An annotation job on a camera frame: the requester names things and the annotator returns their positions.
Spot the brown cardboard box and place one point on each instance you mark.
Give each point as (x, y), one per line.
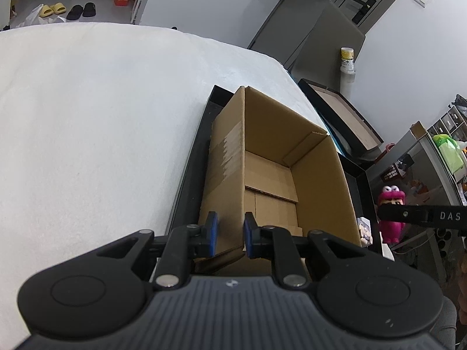
(266, 159)

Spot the magenta monster figure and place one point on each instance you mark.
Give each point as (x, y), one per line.
(390, 230)

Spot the black tray brown inside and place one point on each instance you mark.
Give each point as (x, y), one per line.
(356, 139)

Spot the black shallow tray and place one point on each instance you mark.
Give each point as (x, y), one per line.
(190, 194)

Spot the grey door with handle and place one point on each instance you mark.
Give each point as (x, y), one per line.
(287, 27)

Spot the grey leaning board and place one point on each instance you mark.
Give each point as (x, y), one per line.
(319, 58)

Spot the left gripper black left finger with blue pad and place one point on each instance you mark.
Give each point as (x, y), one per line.
(176, 252)

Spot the small white cartoon figure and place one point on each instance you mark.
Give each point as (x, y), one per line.
(364, 229)

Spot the green tissue pack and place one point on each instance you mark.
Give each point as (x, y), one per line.
(450, 151)

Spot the yellow slipper pair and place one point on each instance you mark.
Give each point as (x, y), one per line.
(46, 11)

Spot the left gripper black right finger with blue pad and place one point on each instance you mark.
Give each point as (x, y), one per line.
(278, 246)

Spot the black slipper pair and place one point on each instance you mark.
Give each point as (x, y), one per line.
(87, 11)

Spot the yellow capped white bottle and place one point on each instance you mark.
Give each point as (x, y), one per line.
(347, 71)

